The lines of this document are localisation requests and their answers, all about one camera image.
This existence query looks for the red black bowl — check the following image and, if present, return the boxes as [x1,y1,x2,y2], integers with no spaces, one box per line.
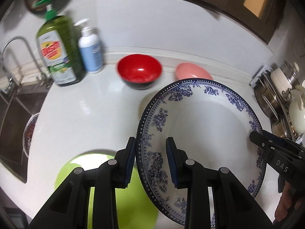
[116,54,162,90]

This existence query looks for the blue floral white plate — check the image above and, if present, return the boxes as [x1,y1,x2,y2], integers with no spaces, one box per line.
[136,79,266,225]

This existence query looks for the cream white kettle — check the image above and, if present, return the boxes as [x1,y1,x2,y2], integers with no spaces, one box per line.
[288,85,305,134]

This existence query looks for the green plate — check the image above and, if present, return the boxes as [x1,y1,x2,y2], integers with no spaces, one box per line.
[54,153,158,229]

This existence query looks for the white blue pump bottle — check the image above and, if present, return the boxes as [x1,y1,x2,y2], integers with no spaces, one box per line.
[74,18,103,74]

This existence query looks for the person's right hand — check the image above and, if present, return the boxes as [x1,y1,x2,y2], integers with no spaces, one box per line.
[274,181,292,222]

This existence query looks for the pink bowl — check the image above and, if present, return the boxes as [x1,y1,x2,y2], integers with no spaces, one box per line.
[175,63,213,80]

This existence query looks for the chrome kitchen faucet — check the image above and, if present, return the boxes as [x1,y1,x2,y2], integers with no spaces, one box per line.
[1,35,53,96]

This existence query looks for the steel pot with handle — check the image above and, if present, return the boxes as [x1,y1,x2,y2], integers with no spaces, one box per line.
[254,77,282,123]

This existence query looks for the steel sink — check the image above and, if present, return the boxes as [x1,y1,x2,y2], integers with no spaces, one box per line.
[1,85,49,183]

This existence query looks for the cream cooking pot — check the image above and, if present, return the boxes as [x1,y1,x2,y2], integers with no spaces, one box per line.
[270,61,300,101]

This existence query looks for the green dish soap bottle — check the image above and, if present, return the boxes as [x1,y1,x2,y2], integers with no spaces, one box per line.
[35,0,85,86]

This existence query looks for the white plastic shelf rack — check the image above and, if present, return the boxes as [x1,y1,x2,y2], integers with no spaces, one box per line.
[249,65,273,89]

